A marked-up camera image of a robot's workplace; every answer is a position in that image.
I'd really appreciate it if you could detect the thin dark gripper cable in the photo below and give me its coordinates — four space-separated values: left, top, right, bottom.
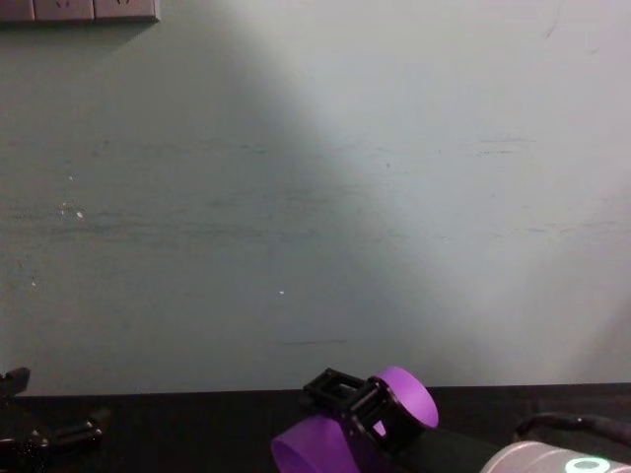
513 412 631 443

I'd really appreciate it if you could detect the black table cloth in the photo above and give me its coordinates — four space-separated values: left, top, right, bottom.
0 382 631 473

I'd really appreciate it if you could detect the white wall socket plate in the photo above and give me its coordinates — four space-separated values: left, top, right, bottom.
0 0 36 22
93 0 162 23
34 0 96 22

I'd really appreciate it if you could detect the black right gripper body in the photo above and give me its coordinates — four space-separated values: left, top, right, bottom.
370 416 501 473

